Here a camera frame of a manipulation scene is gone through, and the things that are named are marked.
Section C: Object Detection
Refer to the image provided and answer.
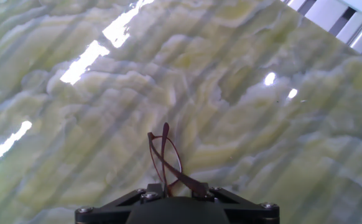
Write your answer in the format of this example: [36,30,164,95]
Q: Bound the red frame glasses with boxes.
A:
[147,122,210,198]

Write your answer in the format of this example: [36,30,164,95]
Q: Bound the green marble pattern mat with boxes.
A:
[0,0,362,224]

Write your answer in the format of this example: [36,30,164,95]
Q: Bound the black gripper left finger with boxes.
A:
[74,183,166,224]

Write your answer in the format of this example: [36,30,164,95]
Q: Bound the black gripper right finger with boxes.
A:
[190,186,281,224]

